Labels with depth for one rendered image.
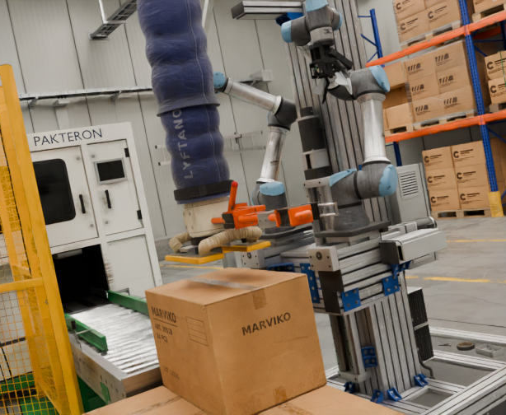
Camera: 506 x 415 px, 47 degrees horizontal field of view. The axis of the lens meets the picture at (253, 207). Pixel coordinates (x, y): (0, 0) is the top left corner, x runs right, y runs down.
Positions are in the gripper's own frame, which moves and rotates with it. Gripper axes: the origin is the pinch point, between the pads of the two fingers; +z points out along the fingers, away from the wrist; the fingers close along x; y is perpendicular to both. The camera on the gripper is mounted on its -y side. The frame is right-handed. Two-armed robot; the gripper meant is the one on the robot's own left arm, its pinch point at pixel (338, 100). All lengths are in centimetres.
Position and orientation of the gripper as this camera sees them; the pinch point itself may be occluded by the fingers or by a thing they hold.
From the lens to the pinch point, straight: 207.4
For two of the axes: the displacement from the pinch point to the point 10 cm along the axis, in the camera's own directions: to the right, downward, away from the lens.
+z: 1.9, 9.8, 0.5
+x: 5.5, -0.6, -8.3
